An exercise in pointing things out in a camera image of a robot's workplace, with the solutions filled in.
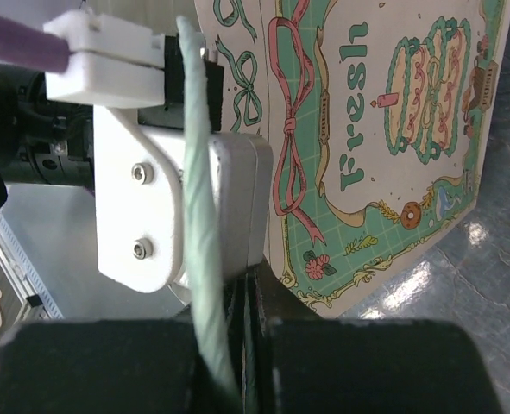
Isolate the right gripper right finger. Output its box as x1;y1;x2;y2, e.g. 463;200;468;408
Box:
248;263;501;413

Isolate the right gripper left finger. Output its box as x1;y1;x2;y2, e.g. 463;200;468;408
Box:
0;267;249;414

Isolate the green printed paper bag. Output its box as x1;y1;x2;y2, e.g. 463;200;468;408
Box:
179;0;510;414

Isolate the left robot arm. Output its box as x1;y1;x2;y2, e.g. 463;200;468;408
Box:
0;64;94;209

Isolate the slotted cable duct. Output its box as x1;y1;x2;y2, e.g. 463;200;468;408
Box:
0;208;63;319

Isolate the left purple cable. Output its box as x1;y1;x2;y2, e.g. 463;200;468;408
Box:
0;8;71;74

